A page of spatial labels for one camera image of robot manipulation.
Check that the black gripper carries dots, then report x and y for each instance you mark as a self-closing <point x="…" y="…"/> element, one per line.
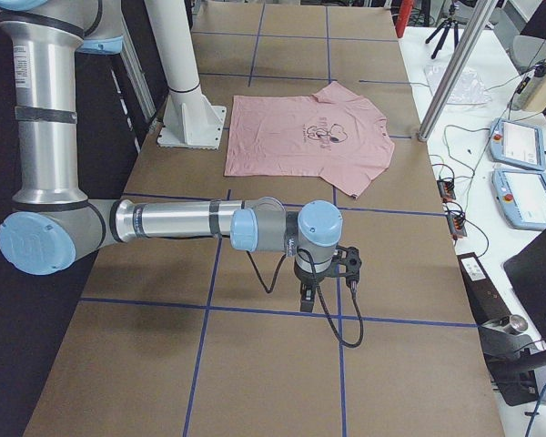
<point x="308" y="278"/>

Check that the pink snoopy t-shirt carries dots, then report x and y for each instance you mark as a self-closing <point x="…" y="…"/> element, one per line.
<point x="334" y="134"/>

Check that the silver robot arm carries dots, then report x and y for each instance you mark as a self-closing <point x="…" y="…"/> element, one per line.
<point x="54" y="223"/>

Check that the lower orange terminal block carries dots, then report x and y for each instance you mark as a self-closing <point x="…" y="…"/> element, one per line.
<point x="456" y="222"/>

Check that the orange terminal block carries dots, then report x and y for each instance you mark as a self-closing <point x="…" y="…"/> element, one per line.
<point x="446" y="189"/>
<point x="456" y="222"/>

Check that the upper orange terminal block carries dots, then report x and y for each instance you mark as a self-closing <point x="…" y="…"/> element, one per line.
<point x="446" y="189"/>

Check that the black box with label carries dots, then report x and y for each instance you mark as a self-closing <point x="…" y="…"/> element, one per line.
<point x="486" y="303"/>

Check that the black monitor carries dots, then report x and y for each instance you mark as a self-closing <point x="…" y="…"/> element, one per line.
<point x="527" y="274"/>

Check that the lower teach pendant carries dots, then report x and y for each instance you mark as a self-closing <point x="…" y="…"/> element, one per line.
<point x="522" y="197"/>

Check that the teach pendant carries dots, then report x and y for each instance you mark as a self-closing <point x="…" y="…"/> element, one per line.
<point x="522" y="197"/>
<point x="516" y="144"/>

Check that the upper teach pendant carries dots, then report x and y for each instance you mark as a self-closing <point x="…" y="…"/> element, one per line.
<point x="516" y="144"/>

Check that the clear plastic bag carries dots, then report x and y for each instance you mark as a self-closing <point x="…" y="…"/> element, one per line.
<point x="468" y="90"/>

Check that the red cylinder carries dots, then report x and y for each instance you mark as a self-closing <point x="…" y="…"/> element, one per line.
<point x="403" y="17"/>

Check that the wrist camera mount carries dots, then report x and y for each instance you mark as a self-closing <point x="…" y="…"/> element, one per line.
<point x="346" y="264"/>

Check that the white pedestal column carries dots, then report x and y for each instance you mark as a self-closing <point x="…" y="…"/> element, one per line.
<point x="189" y="119"/>

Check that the black camera tripod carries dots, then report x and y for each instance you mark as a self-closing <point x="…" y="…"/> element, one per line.
<point x="450" y="24"/>

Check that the aluminium frame post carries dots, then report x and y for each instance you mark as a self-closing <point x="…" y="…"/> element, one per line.
<point x="468" y="40"/>

